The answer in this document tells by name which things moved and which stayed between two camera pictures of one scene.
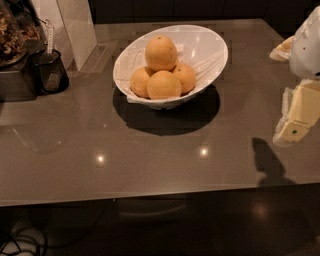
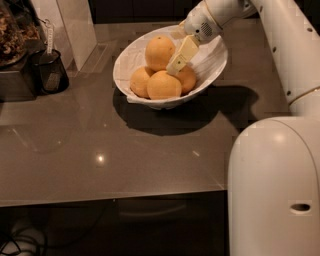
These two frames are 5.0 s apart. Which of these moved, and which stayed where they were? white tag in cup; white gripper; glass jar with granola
Moved: white gripper
Stayed: white tag in cup; glass jar with granola
